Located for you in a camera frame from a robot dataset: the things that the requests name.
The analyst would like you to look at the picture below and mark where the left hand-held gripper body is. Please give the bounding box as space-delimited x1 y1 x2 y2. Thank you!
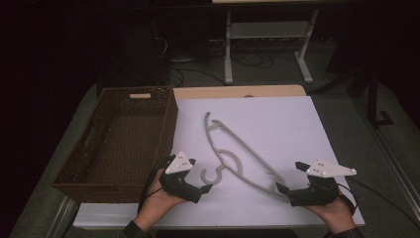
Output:
158 150 203 204

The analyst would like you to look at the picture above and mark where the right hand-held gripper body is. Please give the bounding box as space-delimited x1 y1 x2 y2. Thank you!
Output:
288 158 358 208

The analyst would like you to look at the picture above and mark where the grey plastic clothes hanger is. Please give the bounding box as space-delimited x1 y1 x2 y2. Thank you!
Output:
200 111 288 199

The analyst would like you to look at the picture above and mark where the person's right hand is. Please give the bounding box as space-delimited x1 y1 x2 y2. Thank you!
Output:
304 195 357 235

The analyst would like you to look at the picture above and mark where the person's left hand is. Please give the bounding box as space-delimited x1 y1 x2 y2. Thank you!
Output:
133 169 188 233

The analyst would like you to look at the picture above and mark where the white table mat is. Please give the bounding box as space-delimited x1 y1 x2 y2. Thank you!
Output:
72 95 367 230

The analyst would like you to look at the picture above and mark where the brown woven basket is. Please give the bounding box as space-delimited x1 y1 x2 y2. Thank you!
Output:
52 86 179 204

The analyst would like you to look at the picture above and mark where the black metal stand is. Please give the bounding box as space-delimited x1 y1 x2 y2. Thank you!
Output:
346 63 395 129

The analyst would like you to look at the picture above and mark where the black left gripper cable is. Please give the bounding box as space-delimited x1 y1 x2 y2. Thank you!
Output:
137 155 173 213

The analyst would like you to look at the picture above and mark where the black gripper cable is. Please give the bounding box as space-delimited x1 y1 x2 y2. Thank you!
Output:
336 178 420 230
137 155 173 213

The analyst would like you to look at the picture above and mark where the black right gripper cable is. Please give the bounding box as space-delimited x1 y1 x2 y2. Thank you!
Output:
336 178 420 230

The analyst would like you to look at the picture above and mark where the black floor cable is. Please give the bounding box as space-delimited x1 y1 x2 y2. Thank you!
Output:
166 67 226 87

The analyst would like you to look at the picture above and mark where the bundle of floor cables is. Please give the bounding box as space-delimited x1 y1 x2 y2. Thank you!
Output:
211 39 276 69

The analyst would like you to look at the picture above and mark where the white metal table frame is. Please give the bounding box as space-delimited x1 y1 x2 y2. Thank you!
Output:
223 9 320 86

